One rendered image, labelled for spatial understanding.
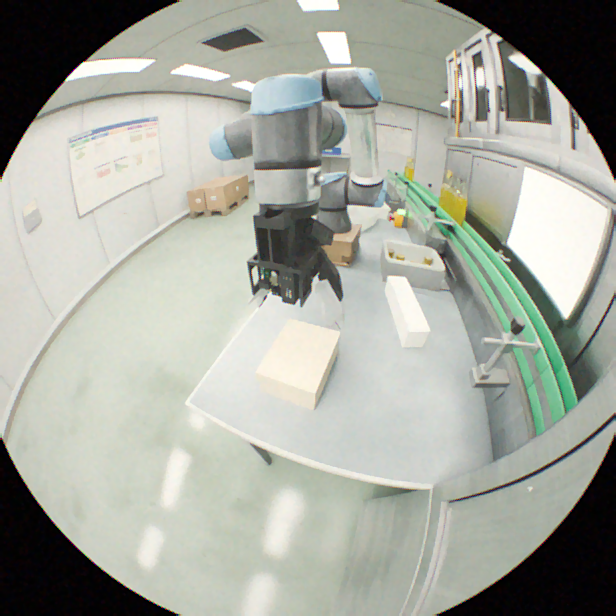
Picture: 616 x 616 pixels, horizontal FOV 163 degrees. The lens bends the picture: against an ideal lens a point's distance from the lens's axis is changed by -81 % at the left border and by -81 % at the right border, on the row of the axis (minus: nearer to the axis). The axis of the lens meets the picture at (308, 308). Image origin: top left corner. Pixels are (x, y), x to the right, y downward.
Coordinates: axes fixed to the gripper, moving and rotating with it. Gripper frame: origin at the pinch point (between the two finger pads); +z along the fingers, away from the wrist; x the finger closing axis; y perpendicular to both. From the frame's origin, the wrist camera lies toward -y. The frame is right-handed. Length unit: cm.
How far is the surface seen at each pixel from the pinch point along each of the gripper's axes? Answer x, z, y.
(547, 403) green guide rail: 51, -1, 8
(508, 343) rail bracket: 37.4, -4.4, -1.1
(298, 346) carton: -1.0, 9.9, -0.9
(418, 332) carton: 24.2, 11.8, -15.8
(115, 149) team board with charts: -332, -81, -131
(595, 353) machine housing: 70, -9, -1
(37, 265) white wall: -308, 5, 32
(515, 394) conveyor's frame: 47.6, 5.9, 1.5
